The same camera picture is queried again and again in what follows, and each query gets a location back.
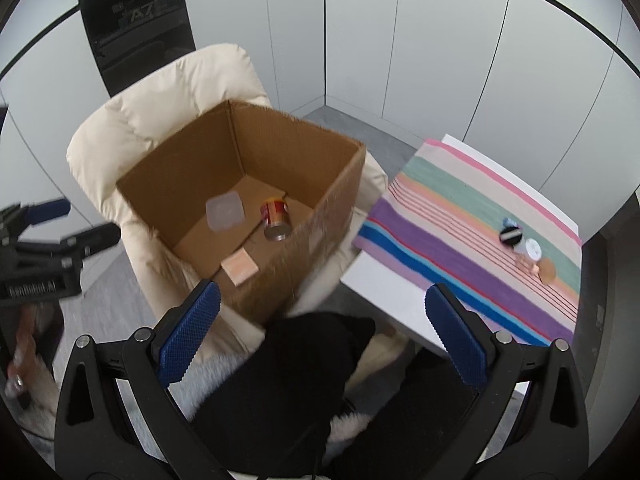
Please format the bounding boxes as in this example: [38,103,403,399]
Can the clear plastic square container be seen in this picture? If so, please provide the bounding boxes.
[205,191,245,232]

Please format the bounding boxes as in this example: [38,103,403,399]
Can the black cabinet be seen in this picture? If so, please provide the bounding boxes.
[78,0,195,96]

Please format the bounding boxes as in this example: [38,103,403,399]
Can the brown cardboard box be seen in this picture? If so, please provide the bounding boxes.
[117,101,367,324]

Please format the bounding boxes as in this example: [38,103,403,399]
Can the striped colourful cloth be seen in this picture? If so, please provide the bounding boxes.
[351,138,584,348]

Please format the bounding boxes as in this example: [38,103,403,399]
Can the black round compact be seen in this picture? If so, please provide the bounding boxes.
[499,226,523,247]

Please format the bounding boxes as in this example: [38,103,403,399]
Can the blue purple small tube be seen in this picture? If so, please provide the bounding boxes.
[502,218,518,228]

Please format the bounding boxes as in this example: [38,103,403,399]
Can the red orange tin can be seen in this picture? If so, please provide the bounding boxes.
[260,198,293,242]

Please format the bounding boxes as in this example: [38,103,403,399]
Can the peach square sponge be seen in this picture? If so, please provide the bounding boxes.
[221,248,259,287]

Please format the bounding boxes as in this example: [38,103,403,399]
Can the left hand with decorated nails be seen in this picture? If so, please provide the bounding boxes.
[2,304,64,440]

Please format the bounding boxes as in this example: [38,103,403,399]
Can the grey fluffy blanket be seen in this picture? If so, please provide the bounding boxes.
[168,353,248,420]

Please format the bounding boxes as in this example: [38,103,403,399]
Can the beige makeup sponge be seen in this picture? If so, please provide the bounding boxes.
[533,258,556,285]

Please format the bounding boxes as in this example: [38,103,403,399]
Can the white round compact case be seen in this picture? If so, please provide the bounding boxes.
[514,237,542,264]

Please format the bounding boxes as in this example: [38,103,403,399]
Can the cream padded armchair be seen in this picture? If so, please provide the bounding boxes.
[66,44,388,361]

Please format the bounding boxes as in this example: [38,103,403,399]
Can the black trousers leg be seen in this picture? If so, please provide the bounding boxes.
[191,312,476,479]

